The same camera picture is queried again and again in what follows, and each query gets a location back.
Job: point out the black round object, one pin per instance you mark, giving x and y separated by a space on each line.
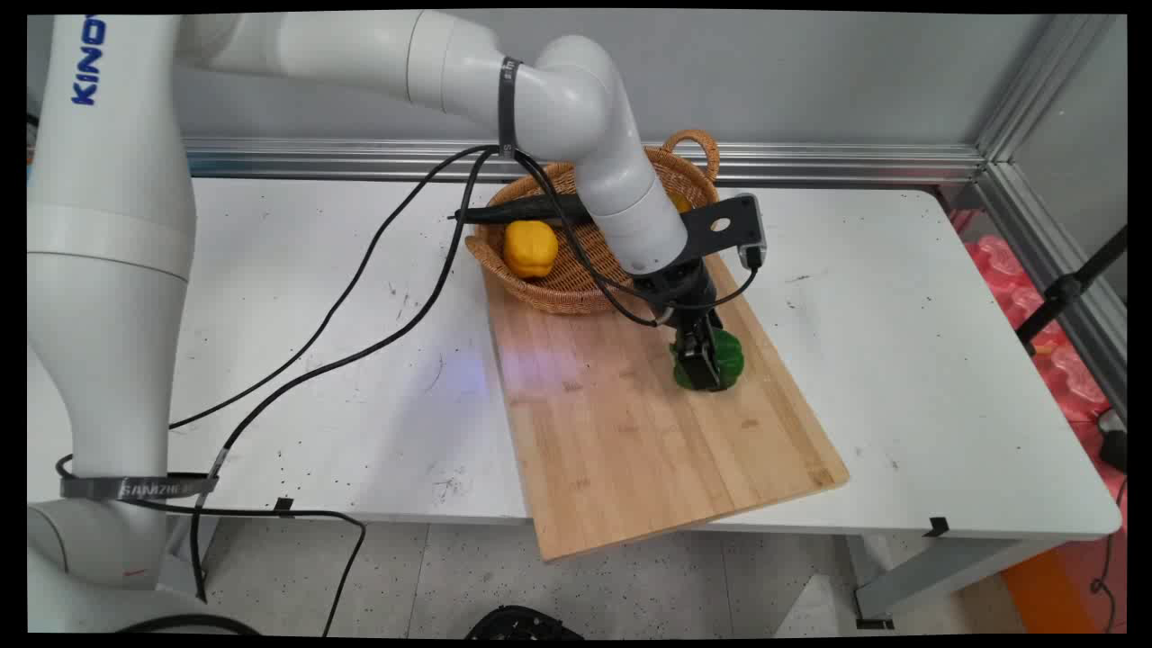
522 624

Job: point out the dark rounded device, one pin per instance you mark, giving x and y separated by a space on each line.
1114 443

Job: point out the dark purple eggplant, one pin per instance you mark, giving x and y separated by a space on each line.
517 212

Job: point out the white straight table leg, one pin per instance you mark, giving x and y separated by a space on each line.
184 553

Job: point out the woven wicker basket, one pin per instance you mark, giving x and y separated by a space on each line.
576 288

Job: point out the wooden cutting board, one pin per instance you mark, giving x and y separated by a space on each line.
648 450

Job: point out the aluminium corner frame rail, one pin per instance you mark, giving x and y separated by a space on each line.
1035 99

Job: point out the long aluminium frame rail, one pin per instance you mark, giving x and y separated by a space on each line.
810 162

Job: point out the black tape piece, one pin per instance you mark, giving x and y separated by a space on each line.
283 507
939 526

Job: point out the pink bubble wrap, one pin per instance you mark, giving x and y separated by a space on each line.
1035 306

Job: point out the orange floor mat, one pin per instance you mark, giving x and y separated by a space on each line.
1048 594

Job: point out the green bell pepper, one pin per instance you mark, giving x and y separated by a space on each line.
729 360

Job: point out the white angled table leg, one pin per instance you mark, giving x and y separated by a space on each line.
936 571

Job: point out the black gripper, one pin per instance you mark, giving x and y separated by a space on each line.
677 286

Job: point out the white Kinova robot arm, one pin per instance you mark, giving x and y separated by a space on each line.
108 315

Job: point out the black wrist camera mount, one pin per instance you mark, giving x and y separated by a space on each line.
720 227

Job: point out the yellow bell pepper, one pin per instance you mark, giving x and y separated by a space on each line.
529 249

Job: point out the black tripod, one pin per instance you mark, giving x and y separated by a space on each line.
1066 290

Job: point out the orange round fruit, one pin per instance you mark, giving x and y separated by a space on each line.
678 202

